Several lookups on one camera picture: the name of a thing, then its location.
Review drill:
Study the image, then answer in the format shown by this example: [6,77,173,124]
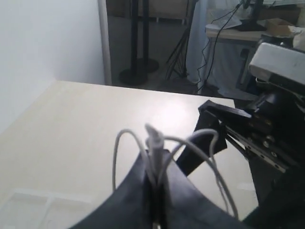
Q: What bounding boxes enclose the black floor stand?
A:
[119,0,160,87]

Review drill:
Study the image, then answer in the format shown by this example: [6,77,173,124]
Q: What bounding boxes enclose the clear plastic open case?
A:
[0,188,92,229]

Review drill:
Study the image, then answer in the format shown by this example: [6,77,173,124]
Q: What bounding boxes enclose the white earphone cable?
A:
[112,123,239,220]

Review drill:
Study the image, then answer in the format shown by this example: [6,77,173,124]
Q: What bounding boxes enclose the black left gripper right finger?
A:
[160,160,243,229]

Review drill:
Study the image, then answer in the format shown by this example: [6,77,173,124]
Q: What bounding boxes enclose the brown cardboard box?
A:
[265,18,294,36]

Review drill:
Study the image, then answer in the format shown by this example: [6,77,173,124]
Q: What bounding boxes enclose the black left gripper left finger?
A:
[72,155,154,229]

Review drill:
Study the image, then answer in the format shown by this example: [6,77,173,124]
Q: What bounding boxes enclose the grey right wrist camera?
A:
[249,42,305,84]

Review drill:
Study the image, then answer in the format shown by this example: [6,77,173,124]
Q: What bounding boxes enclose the background wooden desk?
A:
[205,25,270,44]

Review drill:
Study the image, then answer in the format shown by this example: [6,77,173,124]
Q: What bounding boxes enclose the black monitor on desk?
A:
[235,0,266,31]

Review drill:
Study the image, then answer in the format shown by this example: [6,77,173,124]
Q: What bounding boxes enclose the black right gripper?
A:
[176,94,305,229]

